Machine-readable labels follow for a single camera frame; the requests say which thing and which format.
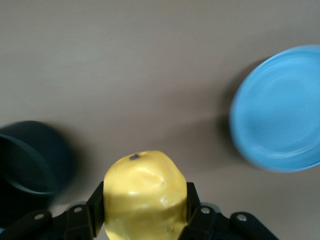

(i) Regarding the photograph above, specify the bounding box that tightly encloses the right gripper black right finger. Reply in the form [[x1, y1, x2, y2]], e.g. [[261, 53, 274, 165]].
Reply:
[[179, 181, 280, 240]]

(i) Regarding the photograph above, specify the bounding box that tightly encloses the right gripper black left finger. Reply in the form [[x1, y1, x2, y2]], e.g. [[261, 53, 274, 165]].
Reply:
[[0, 180, 105, 240]]

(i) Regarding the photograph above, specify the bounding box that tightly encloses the yellow potato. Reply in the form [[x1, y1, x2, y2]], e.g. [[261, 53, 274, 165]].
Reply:
[[103, 149, 188, 240]]

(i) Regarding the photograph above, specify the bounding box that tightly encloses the dark green bowl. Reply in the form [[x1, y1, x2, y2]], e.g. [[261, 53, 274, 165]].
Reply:
[[0, 120, 76, 213]]

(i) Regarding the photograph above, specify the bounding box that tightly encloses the blue round plate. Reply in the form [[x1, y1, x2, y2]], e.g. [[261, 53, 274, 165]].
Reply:
[[228, 44, 320, 174]]

